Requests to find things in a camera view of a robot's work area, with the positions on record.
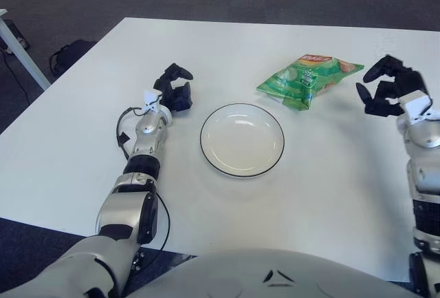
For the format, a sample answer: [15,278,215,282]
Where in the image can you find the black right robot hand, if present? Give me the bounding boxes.
[355,54,429,118]

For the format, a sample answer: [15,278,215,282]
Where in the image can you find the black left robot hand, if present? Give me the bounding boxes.
[153,63,195,117]

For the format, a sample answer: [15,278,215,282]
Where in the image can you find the green potato chips bag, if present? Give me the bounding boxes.
[256,54,365,112]

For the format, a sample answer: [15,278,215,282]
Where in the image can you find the white plate with black rim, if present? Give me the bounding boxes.
[199,103,285,178]

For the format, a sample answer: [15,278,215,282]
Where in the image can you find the black backpack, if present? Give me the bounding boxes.
[49,39,97,76]

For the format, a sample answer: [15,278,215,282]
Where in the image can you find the white table leg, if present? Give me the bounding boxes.
[0,8,52,92]

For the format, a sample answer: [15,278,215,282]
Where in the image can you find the dark object under side table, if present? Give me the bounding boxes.
[5,19,31,51]

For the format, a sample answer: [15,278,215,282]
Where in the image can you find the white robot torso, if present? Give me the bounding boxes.
[120,248,424,298]

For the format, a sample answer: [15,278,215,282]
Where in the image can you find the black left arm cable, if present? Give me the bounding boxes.
[115,106,171,271]

